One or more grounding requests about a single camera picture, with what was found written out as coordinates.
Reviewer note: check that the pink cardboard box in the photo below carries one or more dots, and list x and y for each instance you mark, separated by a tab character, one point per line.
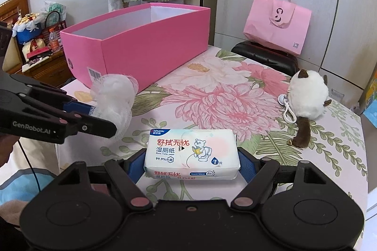
132	56

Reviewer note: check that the woven basket bag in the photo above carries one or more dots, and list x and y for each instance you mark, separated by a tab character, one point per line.
59	27

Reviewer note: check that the plastic bottle with orange label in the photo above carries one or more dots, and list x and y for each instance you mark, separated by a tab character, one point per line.
54	43

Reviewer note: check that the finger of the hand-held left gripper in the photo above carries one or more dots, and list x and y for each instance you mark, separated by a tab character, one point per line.
97	127
79	107

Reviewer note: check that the floral printed bedsheet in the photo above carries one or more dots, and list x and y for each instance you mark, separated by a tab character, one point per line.
221	91

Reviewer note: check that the person's left forearm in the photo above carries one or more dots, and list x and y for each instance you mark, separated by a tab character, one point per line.
7	150

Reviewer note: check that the colourful paper gift bag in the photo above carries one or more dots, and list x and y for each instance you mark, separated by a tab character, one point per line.
371	97

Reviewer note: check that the light blue beige cloth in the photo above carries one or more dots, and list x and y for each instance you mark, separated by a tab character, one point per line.
17	189

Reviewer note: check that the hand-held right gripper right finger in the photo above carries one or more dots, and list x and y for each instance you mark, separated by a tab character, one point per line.
247	165

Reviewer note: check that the white brown plush cat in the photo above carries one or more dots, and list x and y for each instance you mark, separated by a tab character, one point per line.
306	94

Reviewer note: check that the green white tissue pack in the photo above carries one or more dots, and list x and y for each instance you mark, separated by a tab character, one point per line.
56	7

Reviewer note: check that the pink tote bag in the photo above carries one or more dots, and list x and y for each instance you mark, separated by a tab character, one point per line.
265	24

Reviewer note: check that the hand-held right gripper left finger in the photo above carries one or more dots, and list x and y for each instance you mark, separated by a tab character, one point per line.
137	165

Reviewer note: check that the wet wipes pack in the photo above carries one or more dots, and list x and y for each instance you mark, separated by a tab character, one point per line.
191	156

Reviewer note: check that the white mesh bath loofah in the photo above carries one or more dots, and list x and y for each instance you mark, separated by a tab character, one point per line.
115	100

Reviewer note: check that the wooden cabinet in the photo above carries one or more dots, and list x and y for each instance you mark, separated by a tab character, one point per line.
44	71

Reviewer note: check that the black suitcase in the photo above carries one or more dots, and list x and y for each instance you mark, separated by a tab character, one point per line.
265	53

